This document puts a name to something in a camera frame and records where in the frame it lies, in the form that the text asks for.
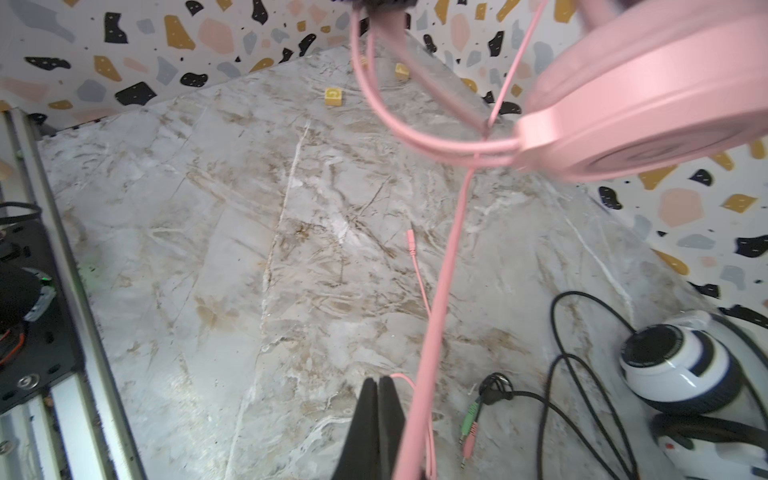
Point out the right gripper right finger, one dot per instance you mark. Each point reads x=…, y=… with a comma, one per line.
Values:
x=391, y=422

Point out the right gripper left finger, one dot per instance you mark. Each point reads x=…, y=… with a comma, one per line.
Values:
x=360, y=453

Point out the pink headphones with cable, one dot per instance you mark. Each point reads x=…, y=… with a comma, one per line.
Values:
x=660, y=84

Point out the wooden letter block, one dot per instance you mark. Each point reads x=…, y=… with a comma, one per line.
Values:
x=402, y=72
x=333, y=97

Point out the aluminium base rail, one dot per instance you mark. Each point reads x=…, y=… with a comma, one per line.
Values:
x=61, y=415

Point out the white black headphones with cable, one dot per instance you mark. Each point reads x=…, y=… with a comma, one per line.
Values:
x=679, y=369

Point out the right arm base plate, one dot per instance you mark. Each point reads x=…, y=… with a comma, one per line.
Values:
x=39, y=345

